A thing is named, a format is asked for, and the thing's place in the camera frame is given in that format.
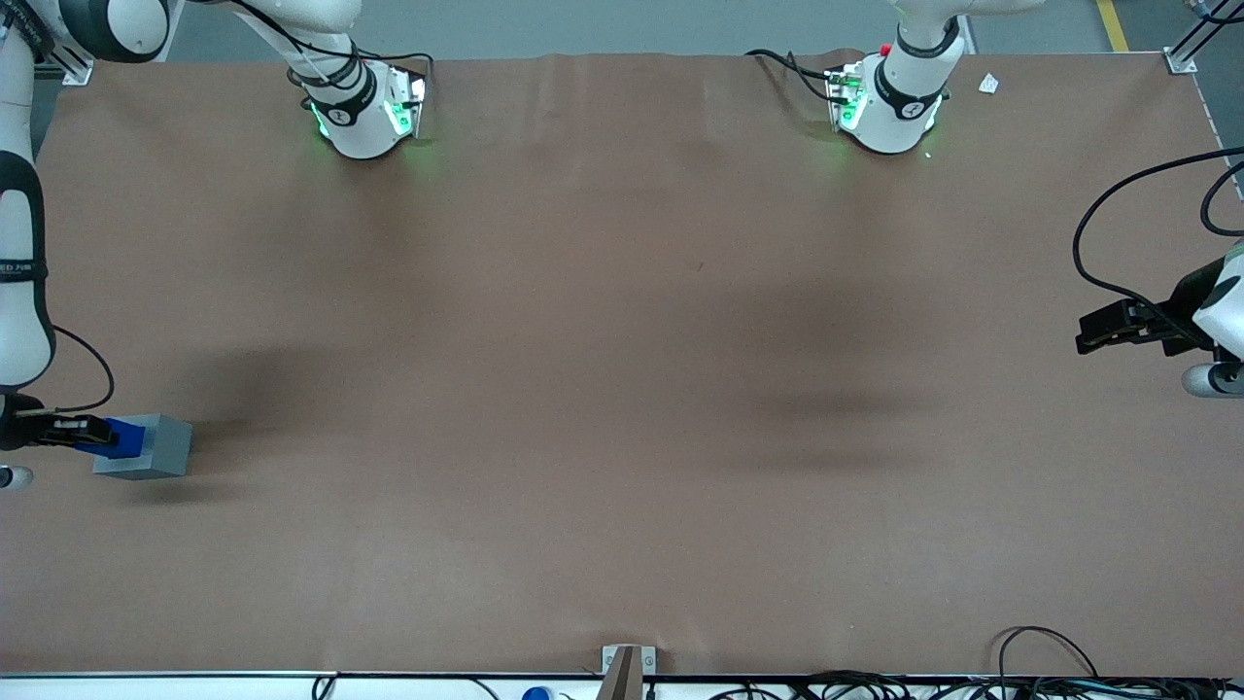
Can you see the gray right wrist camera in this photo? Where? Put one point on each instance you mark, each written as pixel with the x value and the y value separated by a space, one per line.
pixel 14 477

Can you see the aluminium frame post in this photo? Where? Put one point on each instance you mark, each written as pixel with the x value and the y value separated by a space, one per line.
pixel 1193 44
pixel 76 70

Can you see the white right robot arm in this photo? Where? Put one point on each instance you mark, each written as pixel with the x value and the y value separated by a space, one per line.
pixel 19 311

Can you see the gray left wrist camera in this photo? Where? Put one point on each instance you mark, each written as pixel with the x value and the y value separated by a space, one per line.
pixel 1210 380

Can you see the gray square base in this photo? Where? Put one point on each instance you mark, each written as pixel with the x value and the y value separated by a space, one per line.
pixel 167 449

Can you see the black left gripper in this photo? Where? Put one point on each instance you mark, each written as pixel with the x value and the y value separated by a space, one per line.
pixel 1173 313

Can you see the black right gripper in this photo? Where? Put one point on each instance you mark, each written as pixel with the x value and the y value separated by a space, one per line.
pixel 21 429

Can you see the blue plastic part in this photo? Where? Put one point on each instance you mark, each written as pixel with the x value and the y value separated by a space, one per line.
pixel 129 437

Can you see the brown table mat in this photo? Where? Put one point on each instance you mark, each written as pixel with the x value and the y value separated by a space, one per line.
pixel 622 292

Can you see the blue round cap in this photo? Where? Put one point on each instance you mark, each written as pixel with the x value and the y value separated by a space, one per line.
pixel 535 694

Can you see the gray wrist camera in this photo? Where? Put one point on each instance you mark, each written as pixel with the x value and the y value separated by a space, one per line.
pixel 1210 380
pixel 14 477

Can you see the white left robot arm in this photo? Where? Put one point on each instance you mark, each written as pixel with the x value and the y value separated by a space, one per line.
pixel 899 102

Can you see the yellow floor tape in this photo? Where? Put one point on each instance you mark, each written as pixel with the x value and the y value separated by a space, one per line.
pixel 1114 26

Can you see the white paper scrap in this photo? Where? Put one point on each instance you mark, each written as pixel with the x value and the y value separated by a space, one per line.
pixel 988 84

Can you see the gray camera mount bracket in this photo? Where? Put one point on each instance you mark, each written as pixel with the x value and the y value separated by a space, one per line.
pixel 628 666

